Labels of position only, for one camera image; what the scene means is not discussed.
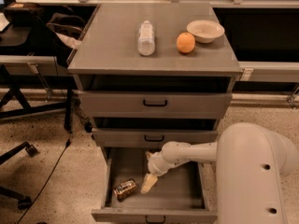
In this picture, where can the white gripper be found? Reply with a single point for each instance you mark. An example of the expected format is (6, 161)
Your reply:
(156, 165)

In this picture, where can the orange drink can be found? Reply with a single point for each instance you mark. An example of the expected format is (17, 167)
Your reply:
(124, 189)

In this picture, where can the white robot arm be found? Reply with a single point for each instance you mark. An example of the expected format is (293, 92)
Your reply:
(250, 160)

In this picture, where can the grey bottom drawer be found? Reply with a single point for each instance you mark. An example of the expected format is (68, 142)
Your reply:
(177, 197)

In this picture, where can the grey drawer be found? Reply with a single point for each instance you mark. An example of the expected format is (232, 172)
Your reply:
(161, 105)
(150, 138)
(177, 197)

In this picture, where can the grey middle drawer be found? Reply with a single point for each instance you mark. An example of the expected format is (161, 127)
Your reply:
(150, 138)

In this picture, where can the grey top drawer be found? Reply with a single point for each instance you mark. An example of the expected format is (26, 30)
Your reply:
(161, 105)

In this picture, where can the grey drawer cabinet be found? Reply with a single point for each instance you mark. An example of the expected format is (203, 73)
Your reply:
(108, 60)

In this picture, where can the clear plastic water bottle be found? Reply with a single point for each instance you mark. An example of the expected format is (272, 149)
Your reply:
(146, 39)

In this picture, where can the orange fruit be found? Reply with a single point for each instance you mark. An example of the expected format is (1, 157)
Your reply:
(185, 43)

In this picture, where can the white bowl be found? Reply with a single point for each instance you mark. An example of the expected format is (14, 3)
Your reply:
(205, 31)

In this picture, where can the dark backpack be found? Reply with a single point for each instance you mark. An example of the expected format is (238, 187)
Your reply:
(68, 28)

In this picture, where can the black desk with legs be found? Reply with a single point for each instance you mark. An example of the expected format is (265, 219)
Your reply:
(33, 57)

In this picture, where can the dark bag on desk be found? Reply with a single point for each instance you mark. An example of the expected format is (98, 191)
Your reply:
(23, 13)

